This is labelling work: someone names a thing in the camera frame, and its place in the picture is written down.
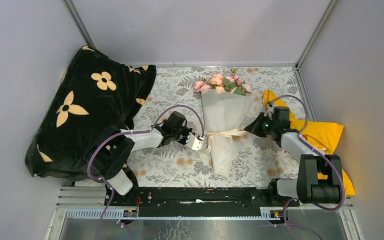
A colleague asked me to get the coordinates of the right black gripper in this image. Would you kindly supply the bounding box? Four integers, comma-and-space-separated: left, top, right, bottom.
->
244, 112, 277, 139

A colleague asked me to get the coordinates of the cream ribbon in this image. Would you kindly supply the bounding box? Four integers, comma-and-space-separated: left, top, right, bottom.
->
200, 128, 246, 155

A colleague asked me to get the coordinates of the white wrapping paper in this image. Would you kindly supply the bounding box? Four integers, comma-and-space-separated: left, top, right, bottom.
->
201, 89, 254, 177

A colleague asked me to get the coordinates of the pink fake flower bouquet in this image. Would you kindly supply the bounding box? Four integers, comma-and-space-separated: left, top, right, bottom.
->
193, 68, 253, 96

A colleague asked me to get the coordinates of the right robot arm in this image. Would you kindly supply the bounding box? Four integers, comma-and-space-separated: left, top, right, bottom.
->
245, 106, 345, 206

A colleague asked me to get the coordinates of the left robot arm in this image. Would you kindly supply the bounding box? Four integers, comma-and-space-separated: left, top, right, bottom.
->
83, 111, 203, 206

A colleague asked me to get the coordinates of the yellow cloth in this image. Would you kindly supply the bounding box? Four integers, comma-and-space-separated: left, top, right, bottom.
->
262, 89, 356, 197

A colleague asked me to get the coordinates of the black flower-pattern blanket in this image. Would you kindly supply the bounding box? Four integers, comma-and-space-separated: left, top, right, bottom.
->
24, 45, 157, 181

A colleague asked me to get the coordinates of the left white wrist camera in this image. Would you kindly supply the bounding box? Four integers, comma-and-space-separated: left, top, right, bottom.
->
185, 132, 204, 151

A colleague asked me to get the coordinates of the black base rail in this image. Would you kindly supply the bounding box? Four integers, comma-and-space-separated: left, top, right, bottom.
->
104, 187, 288, 218

